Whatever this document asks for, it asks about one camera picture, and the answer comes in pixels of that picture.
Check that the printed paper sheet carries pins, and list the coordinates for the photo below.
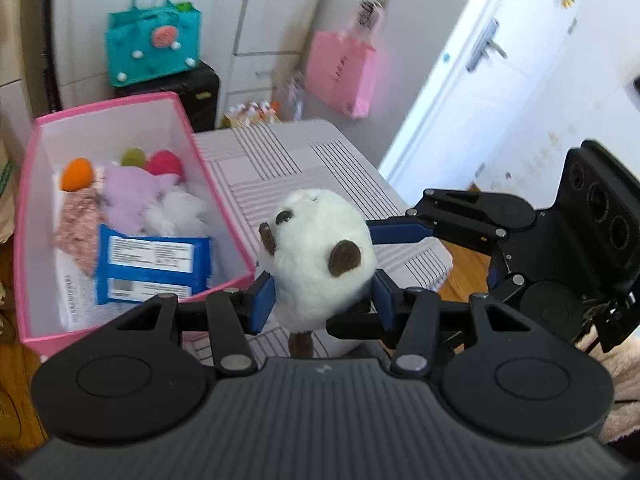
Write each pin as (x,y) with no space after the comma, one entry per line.
(75,300)

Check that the grey wooden wardrobe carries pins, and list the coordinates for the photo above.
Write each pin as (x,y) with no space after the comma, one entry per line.
(250,10)

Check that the orange plush ball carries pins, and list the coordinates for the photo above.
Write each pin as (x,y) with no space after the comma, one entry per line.
(77,174)

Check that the blue and white wipes pack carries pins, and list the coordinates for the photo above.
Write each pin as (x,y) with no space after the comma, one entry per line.
(150,255)
(150,290)

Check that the beige fluffy cloth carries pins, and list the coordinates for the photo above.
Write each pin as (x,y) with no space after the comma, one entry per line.
(620,375)

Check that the green plush ball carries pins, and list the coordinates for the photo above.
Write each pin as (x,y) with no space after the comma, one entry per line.
(132,156)

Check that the wall hook with hair bands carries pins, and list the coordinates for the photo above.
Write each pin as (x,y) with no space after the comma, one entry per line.
(370,12)

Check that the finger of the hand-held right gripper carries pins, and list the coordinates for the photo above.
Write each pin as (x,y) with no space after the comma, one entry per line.
(350,325)
(400,232)

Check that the pink paper bag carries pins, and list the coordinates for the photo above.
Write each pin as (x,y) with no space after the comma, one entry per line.
(340,75)

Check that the brown paper bag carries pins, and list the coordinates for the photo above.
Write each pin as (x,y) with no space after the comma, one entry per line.
(7,185)

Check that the floral brown cloth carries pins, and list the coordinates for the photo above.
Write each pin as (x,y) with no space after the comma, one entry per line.
(77,235)

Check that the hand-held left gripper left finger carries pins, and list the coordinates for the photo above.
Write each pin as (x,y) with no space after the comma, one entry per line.
(262,305)

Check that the white cloth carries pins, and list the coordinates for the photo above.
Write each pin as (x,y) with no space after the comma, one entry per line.
(180,212)

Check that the white plush toy brown patches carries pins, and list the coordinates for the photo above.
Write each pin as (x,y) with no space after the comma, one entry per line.
(315,260)

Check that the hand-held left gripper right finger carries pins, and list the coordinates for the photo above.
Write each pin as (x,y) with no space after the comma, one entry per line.
(385,300)

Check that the pink cardboard box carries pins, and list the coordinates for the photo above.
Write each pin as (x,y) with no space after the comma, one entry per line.
(150,120)

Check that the white door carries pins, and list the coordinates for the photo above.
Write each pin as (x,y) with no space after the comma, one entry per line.
(525,85)

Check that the beige wooden cabinet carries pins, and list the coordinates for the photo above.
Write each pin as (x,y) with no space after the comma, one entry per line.
(20,35)

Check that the pink plush ball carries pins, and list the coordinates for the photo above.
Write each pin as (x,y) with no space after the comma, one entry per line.
(164,162)

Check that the purple plush toy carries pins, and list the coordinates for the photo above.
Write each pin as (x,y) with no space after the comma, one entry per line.
(132,195)

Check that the teal felt handbag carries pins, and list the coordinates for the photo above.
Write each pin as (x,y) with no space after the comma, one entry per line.
(150,55)

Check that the clear plastic bag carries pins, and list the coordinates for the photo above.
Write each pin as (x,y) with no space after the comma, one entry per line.
(290,100)

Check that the pack of small drink bottles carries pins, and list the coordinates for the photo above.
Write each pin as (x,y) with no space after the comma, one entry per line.
(250,112)

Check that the striped tablecloth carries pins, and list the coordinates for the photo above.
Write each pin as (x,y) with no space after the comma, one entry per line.
(325,160)

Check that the black suitcase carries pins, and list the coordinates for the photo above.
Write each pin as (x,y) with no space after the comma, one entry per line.
(200,95)

